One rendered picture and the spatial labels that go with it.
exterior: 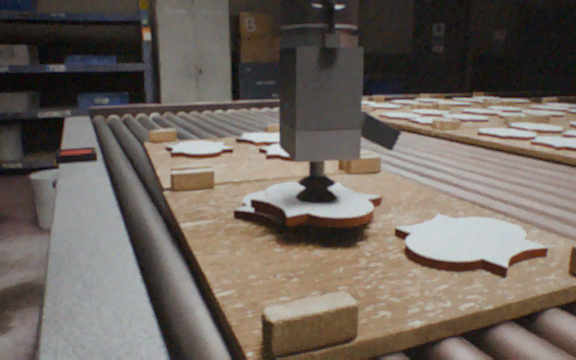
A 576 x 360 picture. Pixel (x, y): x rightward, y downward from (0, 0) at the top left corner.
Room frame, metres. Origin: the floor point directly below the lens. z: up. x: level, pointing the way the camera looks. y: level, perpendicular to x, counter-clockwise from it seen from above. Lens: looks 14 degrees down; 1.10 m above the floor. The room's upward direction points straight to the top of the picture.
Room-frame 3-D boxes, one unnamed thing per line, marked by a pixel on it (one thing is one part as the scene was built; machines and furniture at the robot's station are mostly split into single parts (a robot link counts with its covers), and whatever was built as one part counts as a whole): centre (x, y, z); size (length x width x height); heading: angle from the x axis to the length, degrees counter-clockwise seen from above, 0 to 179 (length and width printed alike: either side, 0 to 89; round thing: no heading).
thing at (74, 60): (5.02, 2.13, 1.14); 0.50 x 0.38 x 0.11; 118
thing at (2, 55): (4.84, 2.82, 1.20); 0.36 x 0.28 x 0.22; 97
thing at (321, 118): (0.47, -0.05, 1.07); 0.12 x 0.09 x 0.16; 102
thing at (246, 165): (0.88, 0.09, 0.93); 0.41 x 0.35 x 0.02; 21
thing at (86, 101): (5.11, 2.04, 0.72); 0.50 x 0.38 x 0.16; 102
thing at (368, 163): (0.71, -0.12, 0.95); 0.06 x 0.02 x 0.03; 112
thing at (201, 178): (0.61, 0.13, 0.95); 0.06 x 0.02 x 0.03; 112
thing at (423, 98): (1.98, -0.60, 0.94); 0.41 x 0.35 x 0.04; 25
